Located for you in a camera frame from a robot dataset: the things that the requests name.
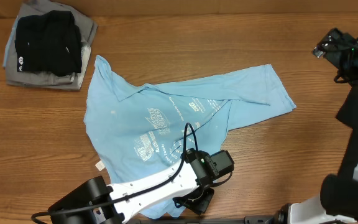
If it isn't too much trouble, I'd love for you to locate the light blue printed t-shirt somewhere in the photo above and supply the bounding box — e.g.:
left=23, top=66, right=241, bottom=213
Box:
left=83, top=55, right=297, bottom=219

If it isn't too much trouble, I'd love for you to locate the grey folded garment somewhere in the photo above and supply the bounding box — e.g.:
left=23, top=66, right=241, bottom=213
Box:
left=2, top=0, right=98, bottom=91

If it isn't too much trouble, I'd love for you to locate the black folded garment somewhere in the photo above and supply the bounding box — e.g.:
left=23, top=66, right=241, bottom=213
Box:
left=15, top=10, right=82, bottom=77

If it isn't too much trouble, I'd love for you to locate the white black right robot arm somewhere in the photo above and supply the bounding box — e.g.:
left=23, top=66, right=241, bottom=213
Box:
left=244, top=28, right=358, bottom=224

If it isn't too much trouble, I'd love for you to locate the black garment at right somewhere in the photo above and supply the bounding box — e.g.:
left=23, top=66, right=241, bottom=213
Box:
left=336, top=87, right=358, bottom=179

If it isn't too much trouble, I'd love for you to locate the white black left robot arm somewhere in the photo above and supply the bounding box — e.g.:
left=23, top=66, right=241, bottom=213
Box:
left=48, top=149, right=234, bottom=223

